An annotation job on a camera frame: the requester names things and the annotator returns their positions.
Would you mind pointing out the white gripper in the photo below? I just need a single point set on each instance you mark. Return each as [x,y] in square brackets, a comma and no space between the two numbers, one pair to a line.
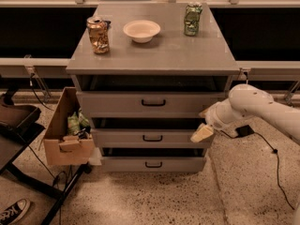
[213,115]

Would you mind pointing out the grey top drawer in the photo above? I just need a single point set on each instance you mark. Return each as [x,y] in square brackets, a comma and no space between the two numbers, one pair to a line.
[93,103]

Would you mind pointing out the grey drawer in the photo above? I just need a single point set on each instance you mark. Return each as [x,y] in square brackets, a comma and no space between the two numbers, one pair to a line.
[153,164]
[93,103]
[147,138]

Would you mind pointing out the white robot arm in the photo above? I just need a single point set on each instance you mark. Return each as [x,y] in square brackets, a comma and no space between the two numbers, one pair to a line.
[255,158]

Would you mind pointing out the grey drawer cabinet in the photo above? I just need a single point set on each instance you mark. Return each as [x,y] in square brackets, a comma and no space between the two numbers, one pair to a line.
[170,62]

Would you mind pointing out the grey bottom drawer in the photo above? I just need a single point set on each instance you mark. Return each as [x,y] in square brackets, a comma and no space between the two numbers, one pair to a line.
[153,164]

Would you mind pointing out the grey middle drawer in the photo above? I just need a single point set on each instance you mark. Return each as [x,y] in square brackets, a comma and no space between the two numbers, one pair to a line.
[147,138]

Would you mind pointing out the black power adapter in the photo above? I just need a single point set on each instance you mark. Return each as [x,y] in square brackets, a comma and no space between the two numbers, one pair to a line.
[244,131]

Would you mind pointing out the crushed green soda can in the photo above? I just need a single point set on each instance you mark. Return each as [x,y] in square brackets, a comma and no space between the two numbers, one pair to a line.
[192,19]

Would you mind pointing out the white bowl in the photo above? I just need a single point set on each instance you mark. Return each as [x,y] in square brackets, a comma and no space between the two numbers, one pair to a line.
[141,31]

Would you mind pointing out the green chip bag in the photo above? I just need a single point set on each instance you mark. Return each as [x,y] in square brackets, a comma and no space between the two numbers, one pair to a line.
[73,125]

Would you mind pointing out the crushed orange soda can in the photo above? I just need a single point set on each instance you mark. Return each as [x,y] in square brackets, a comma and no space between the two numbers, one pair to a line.
[98,34]

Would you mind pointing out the cardboard box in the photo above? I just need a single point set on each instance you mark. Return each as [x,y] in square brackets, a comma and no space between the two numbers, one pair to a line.
[61,148]

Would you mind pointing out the black rolling cart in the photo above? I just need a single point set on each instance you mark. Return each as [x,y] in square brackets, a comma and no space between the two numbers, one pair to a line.
[11,149]

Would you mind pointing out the black canvas sneaker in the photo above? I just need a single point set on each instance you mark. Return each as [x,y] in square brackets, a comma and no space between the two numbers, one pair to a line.
[15,212]

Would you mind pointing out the black top drawer handle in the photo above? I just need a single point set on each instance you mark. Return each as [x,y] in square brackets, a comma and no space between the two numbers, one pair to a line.
[153,104]

